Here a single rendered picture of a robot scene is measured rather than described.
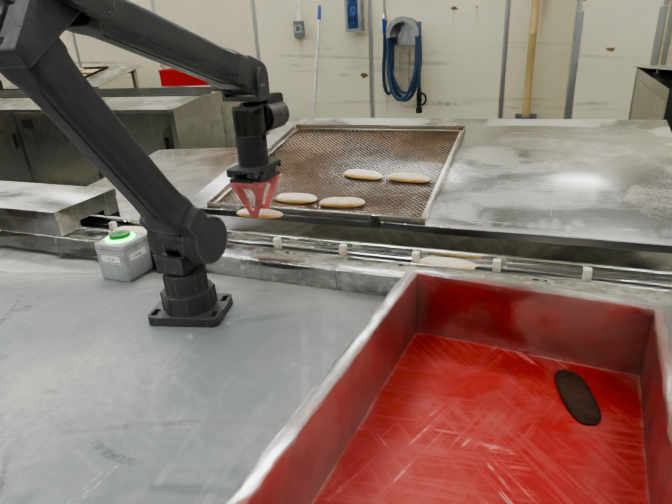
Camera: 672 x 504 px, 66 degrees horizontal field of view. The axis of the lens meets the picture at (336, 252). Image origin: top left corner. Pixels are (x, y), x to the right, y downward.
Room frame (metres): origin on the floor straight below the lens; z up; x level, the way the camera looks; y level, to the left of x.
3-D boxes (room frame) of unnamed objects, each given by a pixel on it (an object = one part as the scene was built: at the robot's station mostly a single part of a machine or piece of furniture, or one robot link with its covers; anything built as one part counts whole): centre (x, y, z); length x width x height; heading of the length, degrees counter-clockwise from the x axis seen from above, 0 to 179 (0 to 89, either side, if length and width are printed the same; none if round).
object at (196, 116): (4.68, 2.17, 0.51); 3.00 x 1.26 x 1.03; 67
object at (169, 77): (4.67, 1.09, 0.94); 0.51 x 0.36 x 0.13; 71
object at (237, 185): (0.96, 0.15, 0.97); 0.07 x 0.07 x 0.09; 67
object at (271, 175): (0.97, 0.14, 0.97); 0.07 x 0.07 x 0.09; 67
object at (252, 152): (0.97, 0.14, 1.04); 0.10 x 0.07 x 0.07; 157
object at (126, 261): (0.94, 0.41, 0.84); 0.08 x 0.08 x 0.11; 67
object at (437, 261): (0.83, -0.19, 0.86); 0.10 x 0.04 x 0.01; 67
